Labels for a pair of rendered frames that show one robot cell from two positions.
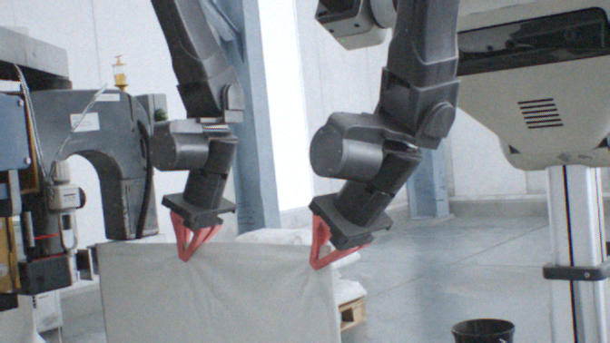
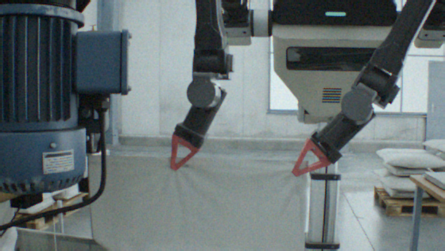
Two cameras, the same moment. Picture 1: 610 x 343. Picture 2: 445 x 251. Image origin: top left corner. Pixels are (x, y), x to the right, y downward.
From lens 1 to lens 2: 0.60 m
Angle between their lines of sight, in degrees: 30
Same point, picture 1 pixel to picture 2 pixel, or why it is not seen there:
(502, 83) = (320, 77)
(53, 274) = not seen: hidden behind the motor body
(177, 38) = (210, 18)
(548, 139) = (329, 108)
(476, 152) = (134, 111)
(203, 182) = (207, 117)
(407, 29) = (398, 44)
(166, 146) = (205, 90)
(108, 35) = not seen: outside the picture
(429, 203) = (108, 137)
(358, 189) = (346, 129)
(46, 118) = not seen: hidden behind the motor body
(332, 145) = (362, 102)
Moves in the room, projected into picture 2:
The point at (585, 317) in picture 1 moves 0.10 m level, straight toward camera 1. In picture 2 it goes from (330, 198) to (343, 206)
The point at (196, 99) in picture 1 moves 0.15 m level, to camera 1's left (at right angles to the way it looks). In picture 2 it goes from (207, 60) to (138, 57)
